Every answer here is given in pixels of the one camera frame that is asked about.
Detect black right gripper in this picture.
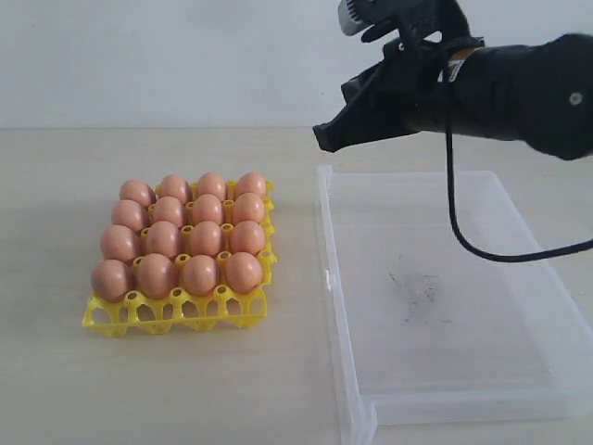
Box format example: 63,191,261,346
312,40,459,152

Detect brown egg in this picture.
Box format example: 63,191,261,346
182,255,220,297
233,172,267,198
91,260,135,303
188,221,224,258
157,174,193,204
110,199,150,232
196,172,227,201
119,180,157,208
230,221,266,255
145,221,183,259
99,224,143,263
136,253,179,299
225,252,263,294
191,194,225,225
232,192,266,224
152,196,186,228

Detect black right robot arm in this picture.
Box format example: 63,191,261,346
313,33,592,160

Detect clear plastic bin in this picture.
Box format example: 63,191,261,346
317,166,592,444

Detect yellow plastic egg tray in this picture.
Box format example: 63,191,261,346
82,181,277,337

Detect black camera cable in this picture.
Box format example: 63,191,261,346
435,41,593,264

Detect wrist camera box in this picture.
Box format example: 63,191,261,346
337,0,471,43

